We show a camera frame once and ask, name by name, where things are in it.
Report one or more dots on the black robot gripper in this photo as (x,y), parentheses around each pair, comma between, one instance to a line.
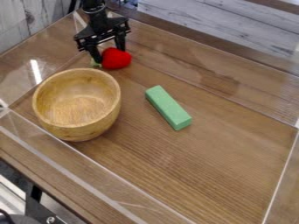
(102,28)

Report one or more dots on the red plush strawberry toy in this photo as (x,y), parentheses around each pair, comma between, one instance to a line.
(114,59)

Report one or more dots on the wooden bowl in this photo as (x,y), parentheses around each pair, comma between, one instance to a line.
(76,103)

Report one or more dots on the green rectangular block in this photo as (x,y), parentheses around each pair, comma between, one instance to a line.
(166,106)

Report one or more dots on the black table leg clamp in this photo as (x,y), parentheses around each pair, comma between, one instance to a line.
(36,210)

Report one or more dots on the clear acrylic tray wall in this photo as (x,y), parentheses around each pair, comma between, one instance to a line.
(224,171)

